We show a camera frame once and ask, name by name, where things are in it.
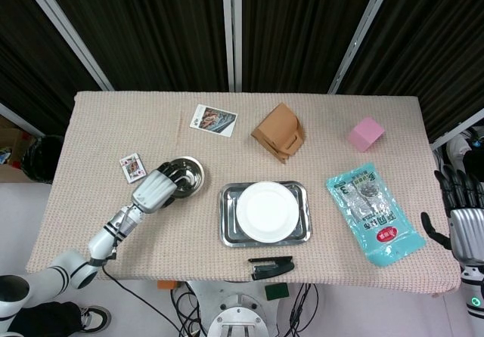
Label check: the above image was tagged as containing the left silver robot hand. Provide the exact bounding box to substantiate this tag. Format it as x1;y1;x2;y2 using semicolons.
130;159;190;215

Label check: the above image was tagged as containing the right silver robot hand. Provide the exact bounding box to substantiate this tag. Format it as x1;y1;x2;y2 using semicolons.
420;165;484;266

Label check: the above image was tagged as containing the stainless steel bowl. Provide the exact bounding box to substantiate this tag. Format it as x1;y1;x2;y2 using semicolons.
160;156;207;200

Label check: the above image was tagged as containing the white round plate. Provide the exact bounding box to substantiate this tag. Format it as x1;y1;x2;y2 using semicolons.
235;181;298;242

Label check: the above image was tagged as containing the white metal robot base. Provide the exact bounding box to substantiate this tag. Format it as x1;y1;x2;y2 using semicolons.
187;280;292;337

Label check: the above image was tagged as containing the rectangular stainless steel tray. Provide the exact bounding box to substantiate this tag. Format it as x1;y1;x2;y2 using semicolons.
218;180;313;248

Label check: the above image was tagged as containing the playing card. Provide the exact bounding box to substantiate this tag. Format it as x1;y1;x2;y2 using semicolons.
119;152;147;184

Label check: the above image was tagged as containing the beige woven tablecloth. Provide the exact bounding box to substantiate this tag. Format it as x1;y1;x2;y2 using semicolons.
24;90;463;297

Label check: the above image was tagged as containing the white and black machine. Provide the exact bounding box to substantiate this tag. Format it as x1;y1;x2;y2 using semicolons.
444;125;484;181

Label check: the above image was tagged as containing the printed photo card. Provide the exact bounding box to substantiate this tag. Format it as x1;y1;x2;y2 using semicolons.
189;104;239;138

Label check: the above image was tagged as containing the teal snack pouch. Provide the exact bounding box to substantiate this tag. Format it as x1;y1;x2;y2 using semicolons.
326;162;427;267

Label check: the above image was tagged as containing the black trash bin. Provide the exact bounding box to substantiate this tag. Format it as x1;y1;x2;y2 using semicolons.
21;135;65;185

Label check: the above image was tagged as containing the brown paper box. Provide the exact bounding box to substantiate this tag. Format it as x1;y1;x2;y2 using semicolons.
250;102;306;165

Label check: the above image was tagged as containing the black and white sneaker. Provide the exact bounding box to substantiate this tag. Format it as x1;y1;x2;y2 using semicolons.
78;305;112;333

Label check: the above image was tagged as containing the black stapler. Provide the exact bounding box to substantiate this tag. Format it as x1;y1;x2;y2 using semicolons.
247;255;295;281

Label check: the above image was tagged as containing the pink foam block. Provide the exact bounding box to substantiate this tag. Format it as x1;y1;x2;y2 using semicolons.
345;116;386;153

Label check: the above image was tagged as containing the brown cardboard box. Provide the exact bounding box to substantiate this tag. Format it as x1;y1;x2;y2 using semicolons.
0;116;39;183

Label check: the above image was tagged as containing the dark green block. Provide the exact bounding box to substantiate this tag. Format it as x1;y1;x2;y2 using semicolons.
264;282;290;301

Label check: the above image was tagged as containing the black pleated partition panel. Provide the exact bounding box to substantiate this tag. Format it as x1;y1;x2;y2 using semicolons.
0;0;103;138
240;0;386;94
37;0;230;92
336;0;484;144

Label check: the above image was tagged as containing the black trouser leg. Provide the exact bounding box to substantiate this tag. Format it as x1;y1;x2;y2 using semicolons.
14;301;82;337

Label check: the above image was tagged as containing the black cable bundle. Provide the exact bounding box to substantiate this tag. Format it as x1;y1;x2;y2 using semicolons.
289;283;321;337
169;282;213;337

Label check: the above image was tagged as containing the gray metal frame post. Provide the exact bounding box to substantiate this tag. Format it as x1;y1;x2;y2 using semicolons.
221;0;244;93
327;0;399;94
17;0;113;91

